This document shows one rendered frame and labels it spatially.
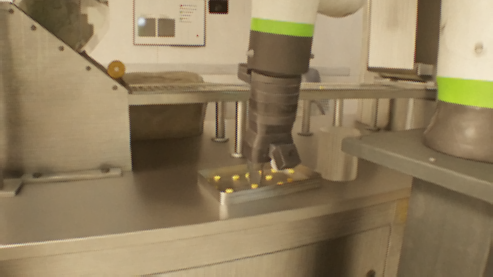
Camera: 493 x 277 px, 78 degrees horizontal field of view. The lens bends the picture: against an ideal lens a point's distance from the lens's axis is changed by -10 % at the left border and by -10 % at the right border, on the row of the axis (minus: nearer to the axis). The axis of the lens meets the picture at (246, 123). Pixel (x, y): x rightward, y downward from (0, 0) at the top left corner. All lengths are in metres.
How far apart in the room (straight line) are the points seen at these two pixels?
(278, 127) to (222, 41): 4.21
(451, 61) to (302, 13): 0.19
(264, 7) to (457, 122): 0.28
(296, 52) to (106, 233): 0.34
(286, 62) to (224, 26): 4.26
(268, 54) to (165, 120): 0.53
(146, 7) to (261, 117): 4.09
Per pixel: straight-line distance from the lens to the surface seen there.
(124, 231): 0.47
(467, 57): 0.44
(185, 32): 4.56
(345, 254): 0.64
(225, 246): 0.51
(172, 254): 0.50
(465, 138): 0.44
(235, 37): 4.76
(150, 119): 0.94
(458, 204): 0.46
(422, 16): 1.13
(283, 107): 0.49
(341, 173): 0.66
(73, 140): 0.69
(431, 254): 0.51
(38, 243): 0.48
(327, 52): 5.45
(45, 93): 0.69
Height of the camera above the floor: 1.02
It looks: 11 degrees down
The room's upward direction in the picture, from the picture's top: 1 degrees clockwise
